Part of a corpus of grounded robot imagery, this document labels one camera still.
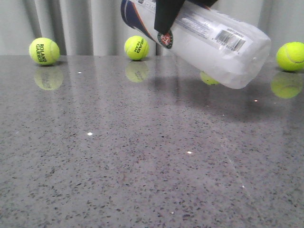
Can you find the Roland Garros yellow tennis ball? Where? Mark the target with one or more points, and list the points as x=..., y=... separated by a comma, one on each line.
x=44, y=51

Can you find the white pleated curtain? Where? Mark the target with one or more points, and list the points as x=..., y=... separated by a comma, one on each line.
x=95, y=27

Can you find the Head Team yellow tennis ball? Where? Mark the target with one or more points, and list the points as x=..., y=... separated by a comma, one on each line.
x=136, y=47

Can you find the plain yellow tennis ball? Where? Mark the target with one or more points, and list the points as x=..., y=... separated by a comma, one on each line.
x=290, y=56

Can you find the Wilson yellow tennis ball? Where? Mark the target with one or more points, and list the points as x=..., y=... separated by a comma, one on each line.
x=207, y=79

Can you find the white blue tennis ball can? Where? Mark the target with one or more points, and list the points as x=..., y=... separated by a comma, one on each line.
x=230, y=51

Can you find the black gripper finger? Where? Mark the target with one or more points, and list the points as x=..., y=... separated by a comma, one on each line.
x=166, y=13

